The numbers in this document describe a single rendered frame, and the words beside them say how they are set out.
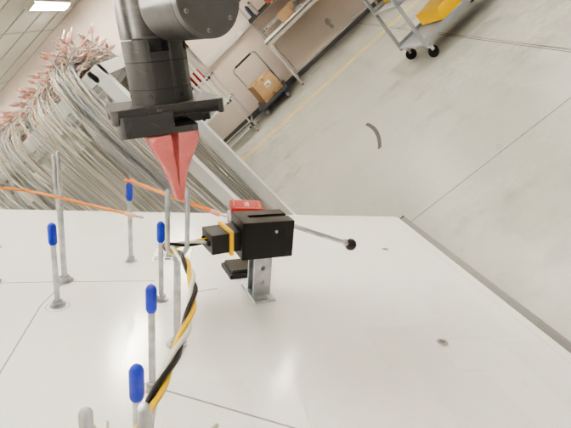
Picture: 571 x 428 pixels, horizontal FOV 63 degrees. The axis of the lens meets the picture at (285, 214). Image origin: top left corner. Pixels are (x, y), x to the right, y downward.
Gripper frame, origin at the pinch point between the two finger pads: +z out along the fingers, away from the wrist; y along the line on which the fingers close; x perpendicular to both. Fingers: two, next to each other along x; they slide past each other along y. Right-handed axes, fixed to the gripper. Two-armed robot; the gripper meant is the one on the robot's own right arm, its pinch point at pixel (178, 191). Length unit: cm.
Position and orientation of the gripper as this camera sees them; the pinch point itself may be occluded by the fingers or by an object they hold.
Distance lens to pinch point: 49.4
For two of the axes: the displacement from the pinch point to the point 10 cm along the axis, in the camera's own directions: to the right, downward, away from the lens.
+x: -4.0, -3.1, 8.6
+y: 9.1, -2.1, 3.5
